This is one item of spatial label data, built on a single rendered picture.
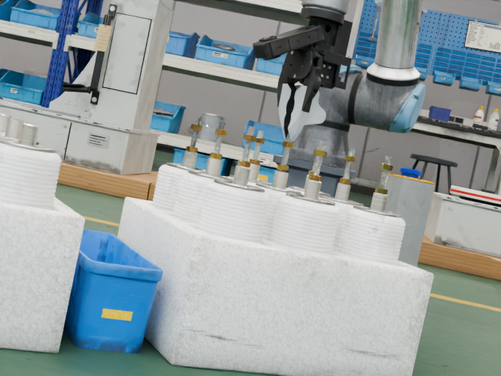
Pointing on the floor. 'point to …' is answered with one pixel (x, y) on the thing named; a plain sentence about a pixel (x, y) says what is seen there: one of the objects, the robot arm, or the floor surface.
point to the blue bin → (110, 295)
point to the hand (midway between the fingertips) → (287, 131)
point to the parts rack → (288, 12)
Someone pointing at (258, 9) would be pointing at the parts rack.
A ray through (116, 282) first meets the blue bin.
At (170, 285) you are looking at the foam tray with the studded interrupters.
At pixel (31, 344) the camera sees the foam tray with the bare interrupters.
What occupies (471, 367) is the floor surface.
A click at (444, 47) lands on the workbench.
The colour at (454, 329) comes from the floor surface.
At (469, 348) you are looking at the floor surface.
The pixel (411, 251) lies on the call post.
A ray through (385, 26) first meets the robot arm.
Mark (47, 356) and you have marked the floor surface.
